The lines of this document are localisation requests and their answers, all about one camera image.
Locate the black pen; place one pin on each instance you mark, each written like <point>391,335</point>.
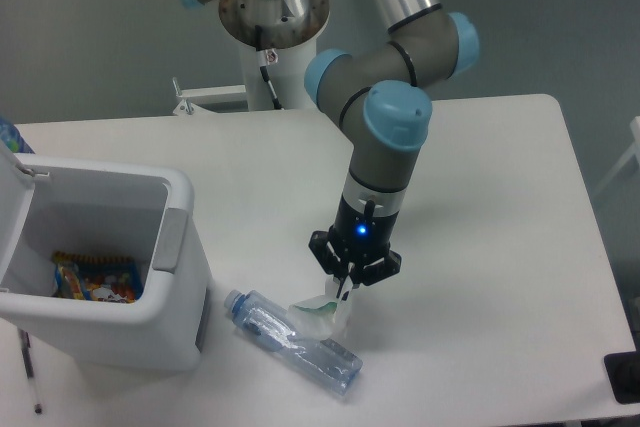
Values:
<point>25,346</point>

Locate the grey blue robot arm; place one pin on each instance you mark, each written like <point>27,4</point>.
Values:
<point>378,101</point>

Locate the colourful snack wrapper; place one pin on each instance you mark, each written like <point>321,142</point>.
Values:
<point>113,279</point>

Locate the white plastic trash can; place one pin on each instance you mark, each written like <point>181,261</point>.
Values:
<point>104,209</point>

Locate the white frame at right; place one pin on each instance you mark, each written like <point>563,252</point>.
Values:
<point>623,168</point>

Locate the black device at table edge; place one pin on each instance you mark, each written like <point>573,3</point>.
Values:
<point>623,372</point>

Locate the white paper carton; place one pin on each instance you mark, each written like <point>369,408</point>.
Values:
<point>326,315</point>

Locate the clear blue plastic bottle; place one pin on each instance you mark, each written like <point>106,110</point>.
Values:
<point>264,322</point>

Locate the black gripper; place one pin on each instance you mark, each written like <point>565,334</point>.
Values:
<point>356,250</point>

